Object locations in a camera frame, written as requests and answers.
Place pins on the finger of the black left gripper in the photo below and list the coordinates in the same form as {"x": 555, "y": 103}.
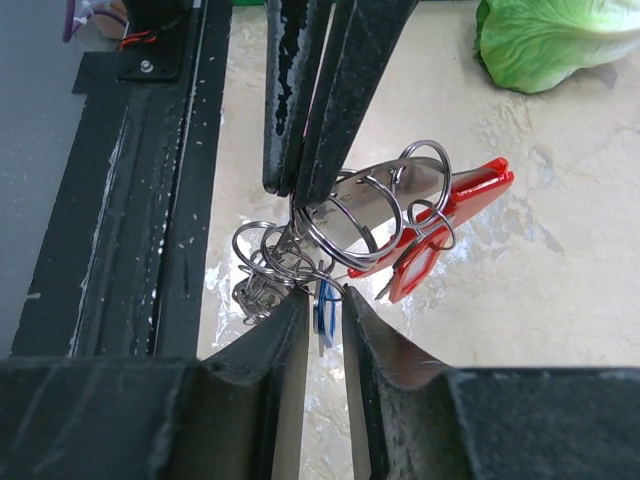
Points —
{"x": 361, "y": 40}
{"x": 304, "y": 43}

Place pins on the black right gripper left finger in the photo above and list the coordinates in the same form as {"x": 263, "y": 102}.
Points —
{"x": 235, "y": 415}

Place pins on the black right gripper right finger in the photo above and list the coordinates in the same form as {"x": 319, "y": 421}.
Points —
{"x": 415, "y": 417}

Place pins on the key bunch with red carabiner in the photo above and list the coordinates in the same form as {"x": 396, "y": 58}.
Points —
{"x": 400, "y": 215}

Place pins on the green lettuce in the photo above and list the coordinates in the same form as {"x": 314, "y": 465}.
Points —
{"x": 532, "y": 46}

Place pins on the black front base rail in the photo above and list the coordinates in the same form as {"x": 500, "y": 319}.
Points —
{"x": 121, "y": 268}

